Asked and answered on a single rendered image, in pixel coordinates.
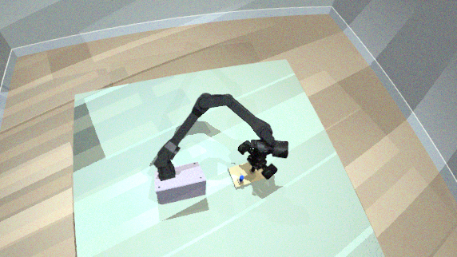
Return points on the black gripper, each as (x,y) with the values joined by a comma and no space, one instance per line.
(257,162)

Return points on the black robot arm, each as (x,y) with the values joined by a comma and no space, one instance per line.
(204,102)

